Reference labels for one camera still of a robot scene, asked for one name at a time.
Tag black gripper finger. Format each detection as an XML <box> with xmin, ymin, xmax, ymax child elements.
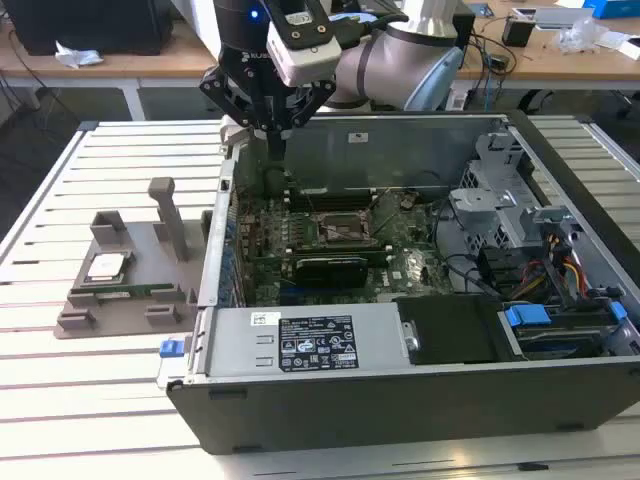
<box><xmin>198</xmin><ymin>67</ymin><xmax>278</xmax><ymax>162</ymax></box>
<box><xmin>276</xmin><ymin>79</ymin><xmax>336</xmax><ymax>162</ymax></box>

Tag silver CPU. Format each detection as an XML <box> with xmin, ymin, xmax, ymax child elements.
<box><xmin>87</xmin><ymin>252</ymin><xmax>134</xmax><ymax>284</ymax></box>

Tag CPU socket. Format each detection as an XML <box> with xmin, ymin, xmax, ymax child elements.
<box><xmin>317</xmin><ymin>212</ymin><xmax>377</xmax><ymax>249</ymax></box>

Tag wooden desk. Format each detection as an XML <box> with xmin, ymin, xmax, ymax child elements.
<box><xmin>452</xmin><ymin>0</ymin><xmax>640</xmax><ymax>94</ymax></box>
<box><xmin>0</xmin><ymin>19</ymin><xmax>229</xmax><ymax>121</ymax></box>

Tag thin metal locking lever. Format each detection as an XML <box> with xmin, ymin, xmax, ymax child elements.
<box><xmin>372</xmin><ymin>195</ymin><xmax>399</xmax><ymax>238</ymax></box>

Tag large black box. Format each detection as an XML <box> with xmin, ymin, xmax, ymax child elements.
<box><xmin>9</xmin><ymin>0</ymin><xmax>175</xmax><ymax>57</ymax></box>

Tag crumpled white paper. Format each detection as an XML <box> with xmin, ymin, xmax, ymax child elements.
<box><xmin>53</xmin><ymin>41</ymin><xmax>105</xmax><ymax>70</ymax></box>

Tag green RAM stick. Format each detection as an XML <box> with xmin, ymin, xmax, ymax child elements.
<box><xmin>295</xmin><ymin>251</ymin><xmax>387</xmax><ymax>262</ymax></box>
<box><xmin>82</xmin><ymin>283</ymin><xmax>174</xmax><ymax>297</ymax></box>

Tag black graphics card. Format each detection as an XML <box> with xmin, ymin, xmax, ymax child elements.
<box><xmin>292</xmin><ymin>257</ymin><xmax>370</xmax><ymax>290</ymax></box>

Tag green motherboard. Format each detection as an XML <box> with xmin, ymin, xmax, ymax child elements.
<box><xmin>233</xmin><ymin>187</ymin><xmax>454</xmax><ymax>307</ymax></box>

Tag grey parts rack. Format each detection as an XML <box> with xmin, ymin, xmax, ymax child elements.
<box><xmin>53</xmin><ymin>177</ymin><xmax>216</xmax><ymax>341</ymax></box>

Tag small black box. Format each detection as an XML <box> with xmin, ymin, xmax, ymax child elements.
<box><xmin>501</xmin><ymin>14</ymin><xmax>536</xmax><ymax>49</ymax></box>

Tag silver metal drive cage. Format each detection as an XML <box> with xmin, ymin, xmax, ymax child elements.
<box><xmin>447</xmin><ymin>130</ymin><xmax>589</xmax><ymax>261</ymax></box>

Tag silver power supply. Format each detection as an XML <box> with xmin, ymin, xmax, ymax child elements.
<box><xmin>197</xmin><ymin>305</ymin><xmax>407</xmax><ymax>382</ymax></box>

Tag blue case latch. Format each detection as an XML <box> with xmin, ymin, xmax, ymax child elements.
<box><xmin>158</xmin><ymin>337</ymin><xmax>185</xmax><ymax>361</ymax></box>

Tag clear plastic bag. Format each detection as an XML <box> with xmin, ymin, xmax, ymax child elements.
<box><xmin>558</xmin><ymin>13</ymin><xmax>610</xmax><ymax>54</ymax></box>

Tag hard disk in blue carrier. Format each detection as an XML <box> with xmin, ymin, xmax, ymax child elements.
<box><xmin>497</xmin><ymin>298</ymin><xmax>630</xmax><ymax>362</ymax></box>

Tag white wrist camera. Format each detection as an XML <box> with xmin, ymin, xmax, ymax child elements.
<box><xmin>264</xmin><ymin>22</ymin><xmax>344</xmax><ymax>87</ymax></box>

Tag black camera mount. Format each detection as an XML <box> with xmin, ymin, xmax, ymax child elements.
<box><xmin>267</xmin><ymin>0</ymin><xmax>334</xmax><ymax>40</ymax></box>

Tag thick black cable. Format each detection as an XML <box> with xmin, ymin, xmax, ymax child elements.
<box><xmin>430</xmin><ymin>197</ymin><xmax>501</xmax><ymax>301</ymax></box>

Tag coloured power wires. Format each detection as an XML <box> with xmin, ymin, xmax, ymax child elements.
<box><xmin>519</xmin><ymin>230</ymin><xmax>589</xmax><ymax>301</ymax></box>

